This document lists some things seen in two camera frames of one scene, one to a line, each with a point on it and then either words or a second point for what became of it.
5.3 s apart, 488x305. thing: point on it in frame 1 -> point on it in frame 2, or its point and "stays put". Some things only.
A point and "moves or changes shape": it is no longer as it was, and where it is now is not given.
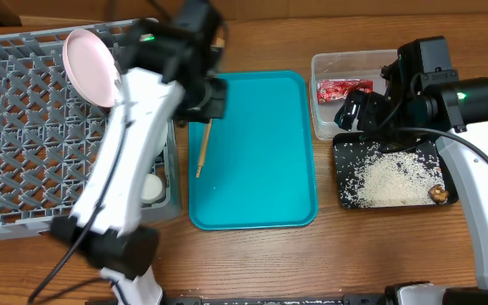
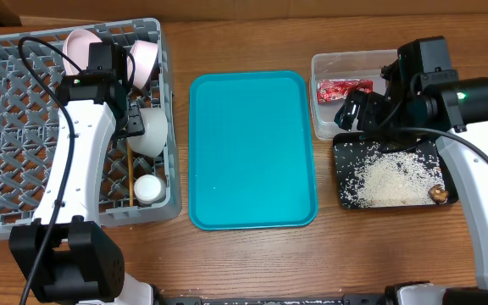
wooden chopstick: x=204 y=150 moves or changes shape
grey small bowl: x=169 y=149 moves or changes shape
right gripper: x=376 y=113 stays put
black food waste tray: x=366 y=175 stays put
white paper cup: x=152 y=189 stays put
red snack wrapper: x=329 y=90 stays put
